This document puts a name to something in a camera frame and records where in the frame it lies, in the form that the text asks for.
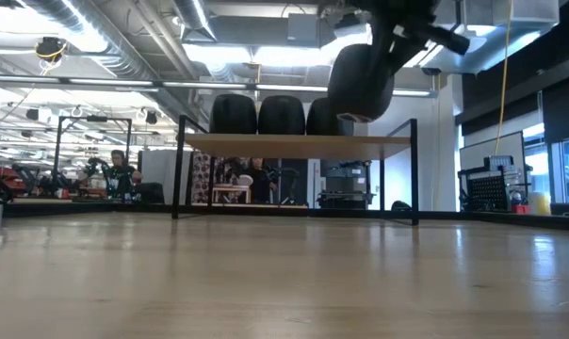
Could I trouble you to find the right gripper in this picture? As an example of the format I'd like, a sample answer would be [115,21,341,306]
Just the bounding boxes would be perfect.
[319,0,472,76]

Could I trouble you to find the black mug orange inside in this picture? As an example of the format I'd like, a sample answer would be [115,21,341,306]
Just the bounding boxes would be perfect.
[305,96,356,137]

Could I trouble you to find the black mug dark red inside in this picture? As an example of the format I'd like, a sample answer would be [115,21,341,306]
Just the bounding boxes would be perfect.
[257,94,307,137]

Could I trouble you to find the black mug yellow inside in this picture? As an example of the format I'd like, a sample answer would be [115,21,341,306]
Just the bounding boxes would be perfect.
[209,93,259,136]

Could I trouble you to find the white partition board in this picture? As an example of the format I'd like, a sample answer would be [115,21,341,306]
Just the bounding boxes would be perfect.
[458,130,527,211]

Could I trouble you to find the wooden shelf riser black legs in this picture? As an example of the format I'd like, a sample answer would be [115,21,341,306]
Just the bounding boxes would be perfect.
[171,115,420,227]

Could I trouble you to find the black pegboard cart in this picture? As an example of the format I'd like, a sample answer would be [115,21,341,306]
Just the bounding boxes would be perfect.
[457,154,534,214]

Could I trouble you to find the person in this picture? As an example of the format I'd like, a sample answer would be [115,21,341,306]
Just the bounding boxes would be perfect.
[106,149,143,202]
[240,157,280,204]

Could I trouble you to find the yellow container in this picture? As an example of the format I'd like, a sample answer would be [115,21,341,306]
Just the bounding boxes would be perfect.
[528,190,553,217]

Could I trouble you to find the white background table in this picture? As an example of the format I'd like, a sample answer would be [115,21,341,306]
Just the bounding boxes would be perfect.
[211,182,253,204]

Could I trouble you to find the patterned panel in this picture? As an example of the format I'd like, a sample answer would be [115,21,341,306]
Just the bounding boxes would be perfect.
[189,150,214,204]

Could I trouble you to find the long ceiling light strip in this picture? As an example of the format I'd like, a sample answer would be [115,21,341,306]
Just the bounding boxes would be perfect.
[0,73,437,99]

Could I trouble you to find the red equipment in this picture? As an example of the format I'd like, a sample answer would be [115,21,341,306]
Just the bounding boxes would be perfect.
[0,165,29,197]

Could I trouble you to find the yellow hanging cable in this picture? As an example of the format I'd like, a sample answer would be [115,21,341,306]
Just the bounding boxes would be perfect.
[494,0,515,156]

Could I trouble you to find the black aluminium table frame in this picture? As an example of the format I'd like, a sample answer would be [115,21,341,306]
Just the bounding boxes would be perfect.
[0,200,569,233]

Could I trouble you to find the small silver ceiling duct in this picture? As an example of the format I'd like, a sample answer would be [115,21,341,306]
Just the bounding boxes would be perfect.
[171,0,218,43]

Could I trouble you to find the large silver ceiling duct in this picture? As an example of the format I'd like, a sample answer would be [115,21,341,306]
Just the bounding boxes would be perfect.
[20,0,205,119]

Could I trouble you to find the ceiling cable reel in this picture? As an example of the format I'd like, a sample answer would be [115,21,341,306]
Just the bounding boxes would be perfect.
[34,36,70,63]

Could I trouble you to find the black background rig frame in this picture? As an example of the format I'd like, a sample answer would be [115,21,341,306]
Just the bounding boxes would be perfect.
[52,115,134,202]

